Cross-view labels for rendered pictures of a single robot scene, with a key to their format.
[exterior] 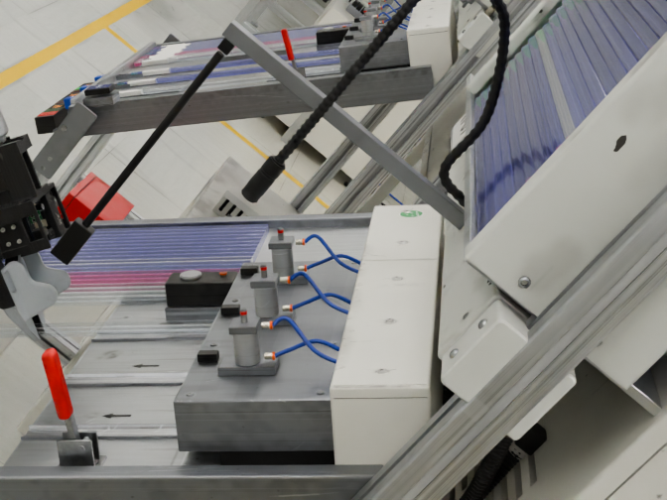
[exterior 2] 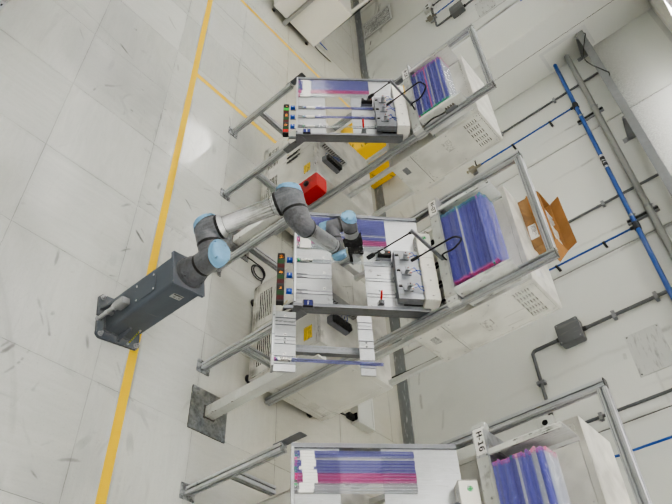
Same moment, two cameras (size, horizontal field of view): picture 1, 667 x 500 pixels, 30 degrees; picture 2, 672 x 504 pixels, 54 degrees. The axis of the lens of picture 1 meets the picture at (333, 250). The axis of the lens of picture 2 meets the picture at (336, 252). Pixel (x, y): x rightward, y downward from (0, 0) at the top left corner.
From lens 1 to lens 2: 2.59 m
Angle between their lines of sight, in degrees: 30
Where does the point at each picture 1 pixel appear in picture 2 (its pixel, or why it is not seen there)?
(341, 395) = (428, 300)
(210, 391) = (404, 295)
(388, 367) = (434, 294)
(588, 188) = (474, 285)
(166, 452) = (393, 301)
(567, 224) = (470, 288)
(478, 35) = (419, 132)
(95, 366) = (369, 274)
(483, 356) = (454, 303)
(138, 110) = (316, 137)
